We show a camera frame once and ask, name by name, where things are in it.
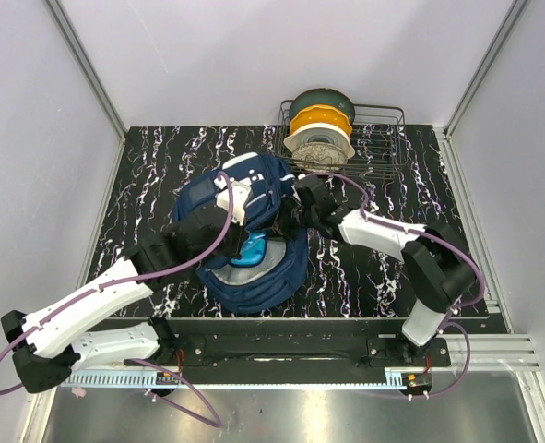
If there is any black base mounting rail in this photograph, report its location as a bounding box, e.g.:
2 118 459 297
147 320 451 390

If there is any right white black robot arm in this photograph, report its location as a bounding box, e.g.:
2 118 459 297
272 173 486 366

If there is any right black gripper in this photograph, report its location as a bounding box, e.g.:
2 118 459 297
255 194 318 243

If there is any orange yellow plate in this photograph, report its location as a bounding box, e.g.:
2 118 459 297
290 104 353 137

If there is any black wire dish rack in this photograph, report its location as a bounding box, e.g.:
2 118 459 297
272 100 407 181

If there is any navy blue student backpack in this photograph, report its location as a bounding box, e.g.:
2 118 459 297
172 152 309 314

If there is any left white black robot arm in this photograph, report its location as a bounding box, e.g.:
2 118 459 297
1 204 247 393

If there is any dark green plate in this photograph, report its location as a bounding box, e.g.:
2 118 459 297
289 88 356 124

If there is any patterned beige plate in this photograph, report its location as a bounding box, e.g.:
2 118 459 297
291 142 347 171

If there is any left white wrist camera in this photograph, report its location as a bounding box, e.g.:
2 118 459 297
214 177 253 225

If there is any blue dinosaur pencil case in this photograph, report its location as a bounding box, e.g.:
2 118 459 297
230 233 267 268

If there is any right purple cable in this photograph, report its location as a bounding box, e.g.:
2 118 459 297
299 173 488 401

